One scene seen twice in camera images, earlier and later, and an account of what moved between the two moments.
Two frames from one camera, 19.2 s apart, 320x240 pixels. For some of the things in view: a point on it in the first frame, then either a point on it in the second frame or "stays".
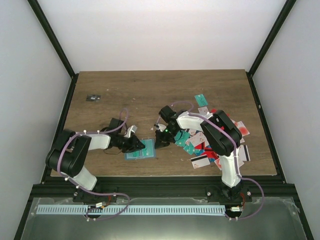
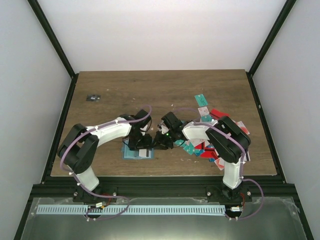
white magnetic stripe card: x=200 y=161 -> x=142 y=152
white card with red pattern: x=203 y=110 stays
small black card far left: x=93 y=97 stays
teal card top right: x=201 y=100 stays
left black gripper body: x=127 y=146 -> x=138 y=141
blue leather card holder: x=148 y=152 stays
